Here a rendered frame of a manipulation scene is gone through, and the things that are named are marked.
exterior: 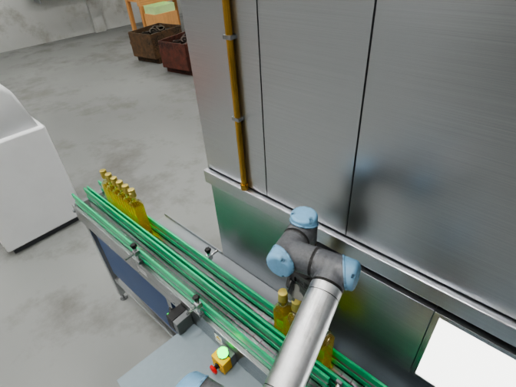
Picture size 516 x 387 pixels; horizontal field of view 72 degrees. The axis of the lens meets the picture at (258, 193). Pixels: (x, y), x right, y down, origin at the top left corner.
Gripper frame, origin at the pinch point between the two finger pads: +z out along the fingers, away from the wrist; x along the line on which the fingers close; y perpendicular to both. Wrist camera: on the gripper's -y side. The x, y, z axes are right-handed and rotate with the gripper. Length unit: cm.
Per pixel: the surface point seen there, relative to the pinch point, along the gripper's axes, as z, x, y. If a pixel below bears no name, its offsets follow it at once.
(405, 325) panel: 1.5, 11.4, 31.7
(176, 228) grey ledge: 33, 12, -90
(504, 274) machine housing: -31, 15, 47
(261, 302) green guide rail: 26.9, 2.7, -19.9
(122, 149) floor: 122, 109, -355
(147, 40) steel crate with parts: 77, 341, -619
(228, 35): -72, 13, -34
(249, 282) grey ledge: 33.1, 10.3, -34.5
